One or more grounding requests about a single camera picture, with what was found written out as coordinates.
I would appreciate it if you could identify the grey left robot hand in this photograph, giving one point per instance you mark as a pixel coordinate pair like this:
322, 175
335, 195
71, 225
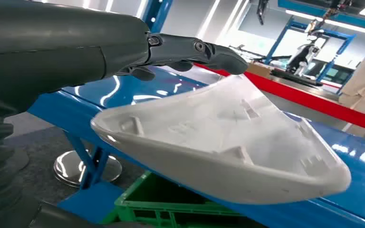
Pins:
50, 47

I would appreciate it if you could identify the white and black humanoid robot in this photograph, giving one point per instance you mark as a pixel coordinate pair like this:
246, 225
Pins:
305, 55

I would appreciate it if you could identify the brown cardboard box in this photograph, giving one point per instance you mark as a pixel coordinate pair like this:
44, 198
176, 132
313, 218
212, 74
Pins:
259, 70

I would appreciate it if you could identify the person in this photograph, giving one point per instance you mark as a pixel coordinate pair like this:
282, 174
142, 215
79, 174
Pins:
362, 91

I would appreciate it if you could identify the blue metal shelf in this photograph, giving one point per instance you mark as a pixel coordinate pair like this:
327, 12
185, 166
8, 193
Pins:
132, 88

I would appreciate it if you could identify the green plastic crate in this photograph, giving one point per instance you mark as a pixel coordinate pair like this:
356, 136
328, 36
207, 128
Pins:
157, 209

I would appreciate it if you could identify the black low platform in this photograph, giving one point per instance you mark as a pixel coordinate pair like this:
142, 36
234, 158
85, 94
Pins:
295, 77

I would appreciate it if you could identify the chrome barrier stanchion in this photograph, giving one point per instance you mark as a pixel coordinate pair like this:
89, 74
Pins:
66, 170

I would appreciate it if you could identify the blue gantry frame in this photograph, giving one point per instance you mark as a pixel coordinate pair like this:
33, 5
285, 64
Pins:
277, 44

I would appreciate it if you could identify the red barrier belt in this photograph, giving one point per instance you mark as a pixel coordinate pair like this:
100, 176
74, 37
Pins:
311, 102

